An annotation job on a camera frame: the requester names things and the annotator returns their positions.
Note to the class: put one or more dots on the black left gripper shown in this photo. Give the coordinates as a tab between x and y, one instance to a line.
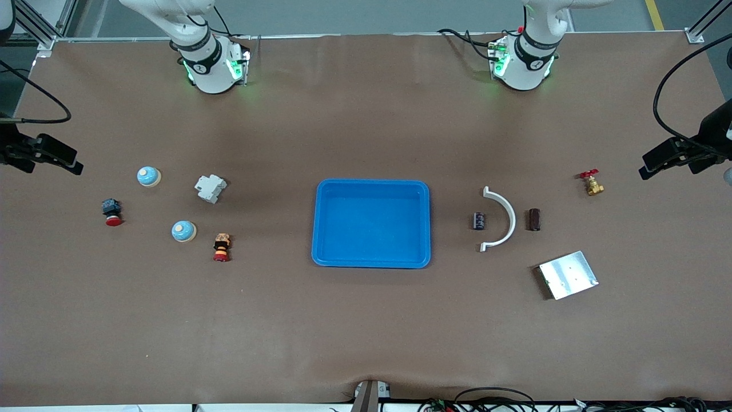
711	139

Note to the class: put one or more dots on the dark brown capacitor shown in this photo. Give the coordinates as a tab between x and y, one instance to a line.
534	220

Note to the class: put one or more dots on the grey metal edge bracket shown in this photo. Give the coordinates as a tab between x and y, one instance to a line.
366	397

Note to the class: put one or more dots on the capacitor with grey stripe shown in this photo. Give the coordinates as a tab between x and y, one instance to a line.
478	221

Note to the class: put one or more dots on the red pushbutton blue-black base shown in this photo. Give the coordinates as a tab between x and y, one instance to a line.
111	207

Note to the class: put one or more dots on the white circuit breaker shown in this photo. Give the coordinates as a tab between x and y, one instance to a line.
210	189

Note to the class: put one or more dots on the aluminium frame post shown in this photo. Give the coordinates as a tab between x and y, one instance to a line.
695	35
46	37

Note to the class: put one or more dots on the blue plastic tray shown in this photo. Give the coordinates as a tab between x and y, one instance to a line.
372	229

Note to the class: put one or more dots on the brown table mat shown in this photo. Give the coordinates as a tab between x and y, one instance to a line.
366	332

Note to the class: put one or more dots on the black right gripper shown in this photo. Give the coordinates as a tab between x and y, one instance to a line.
10	146

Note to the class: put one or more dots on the silver metal plate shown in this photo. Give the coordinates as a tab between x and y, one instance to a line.
569	276

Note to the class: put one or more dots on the white curved plastic bracket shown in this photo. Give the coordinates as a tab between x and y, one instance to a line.
513	220

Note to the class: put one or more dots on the blue service bell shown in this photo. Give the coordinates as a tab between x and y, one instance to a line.
183	231
148	176

